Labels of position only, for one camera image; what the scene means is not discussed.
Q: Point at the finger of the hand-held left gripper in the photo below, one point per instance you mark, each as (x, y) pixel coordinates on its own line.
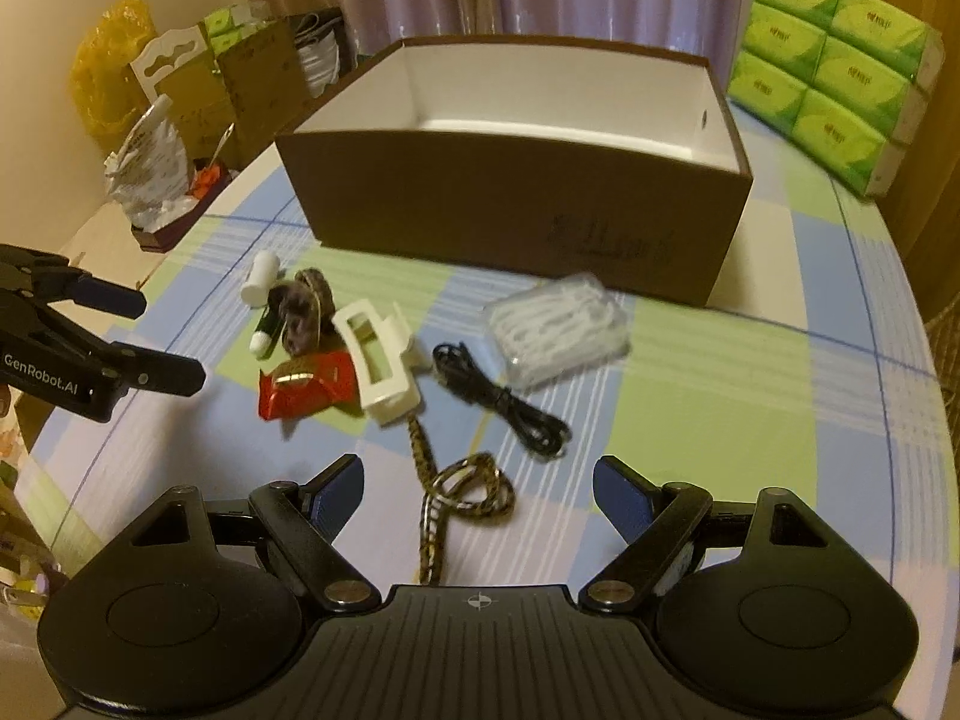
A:
(165, 375)
(112, 300)

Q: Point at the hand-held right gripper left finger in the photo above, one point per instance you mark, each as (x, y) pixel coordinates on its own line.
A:
(341, 491)

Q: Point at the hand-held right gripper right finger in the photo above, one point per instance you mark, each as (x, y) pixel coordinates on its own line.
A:
(622, 502)

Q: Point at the white hair claw clip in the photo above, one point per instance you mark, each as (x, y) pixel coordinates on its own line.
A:
(382, 397)

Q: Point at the dark green tube white cap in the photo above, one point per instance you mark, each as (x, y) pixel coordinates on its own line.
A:
(262, 341)

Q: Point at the red snack packet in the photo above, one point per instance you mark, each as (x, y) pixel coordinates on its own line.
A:
(300, 390)

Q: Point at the small white bottle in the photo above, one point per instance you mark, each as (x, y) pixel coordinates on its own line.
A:
(261, 277)

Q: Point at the brown scrunchie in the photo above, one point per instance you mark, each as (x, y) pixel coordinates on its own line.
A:
(300, 315)

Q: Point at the clear box of floss picks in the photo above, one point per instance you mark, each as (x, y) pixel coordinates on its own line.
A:
(555, 330)

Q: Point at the brown cardboard box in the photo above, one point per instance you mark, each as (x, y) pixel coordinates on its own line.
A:
(487, 195)

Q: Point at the plaid tablecloth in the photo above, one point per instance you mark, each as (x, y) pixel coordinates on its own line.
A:
(712, 405)

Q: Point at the crumpled white plastic bag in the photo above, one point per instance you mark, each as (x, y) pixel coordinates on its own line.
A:
(146, 157)

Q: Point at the yellow plastic bag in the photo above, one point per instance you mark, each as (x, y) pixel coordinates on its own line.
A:
(105, 67)

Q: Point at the plain brown carton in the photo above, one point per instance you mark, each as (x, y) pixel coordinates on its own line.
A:
(259, 82)

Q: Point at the dark paper shopping bag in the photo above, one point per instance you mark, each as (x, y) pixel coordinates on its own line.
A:
(322, 45)

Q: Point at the stack of green tissue packs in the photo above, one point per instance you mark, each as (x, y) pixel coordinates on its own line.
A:
(840, 67)

